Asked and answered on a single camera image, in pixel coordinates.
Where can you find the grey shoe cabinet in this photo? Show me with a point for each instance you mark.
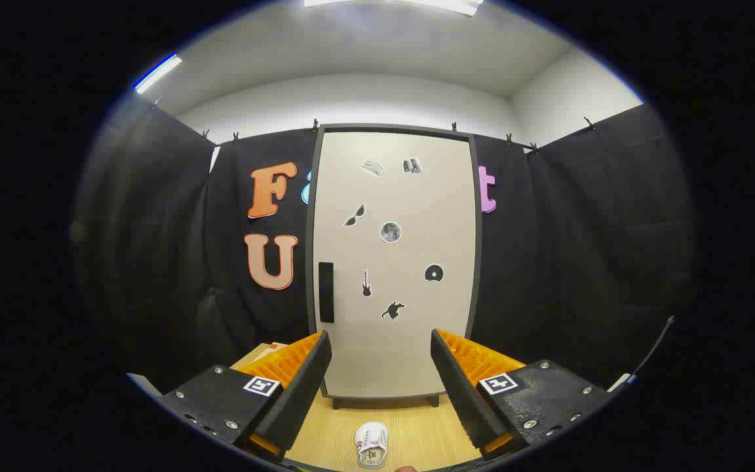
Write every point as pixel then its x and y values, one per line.
pixel 310 196

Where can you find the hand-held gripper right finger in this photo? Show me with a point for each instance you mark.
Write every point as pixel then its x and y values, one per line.
pixel 459 393

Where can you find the ceiling light strip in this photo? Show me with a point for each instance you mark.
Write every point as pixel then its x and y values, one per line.
pixel 417 4
pixel 156 73

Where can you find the beige cover book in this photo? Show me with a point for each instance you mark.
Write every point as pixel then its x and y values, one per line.
pixel 274 347

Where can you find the white canvas shoe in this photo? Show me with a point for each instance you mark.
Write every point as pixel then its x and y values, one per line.
pixel 371 442

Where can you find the black backdrop cloth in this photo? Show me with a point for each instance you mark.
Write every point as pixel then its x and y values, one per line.
pixel 154 262

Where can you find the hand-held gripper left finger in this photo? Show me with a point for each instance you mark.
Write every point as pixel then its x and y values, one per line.
pixel 302 393

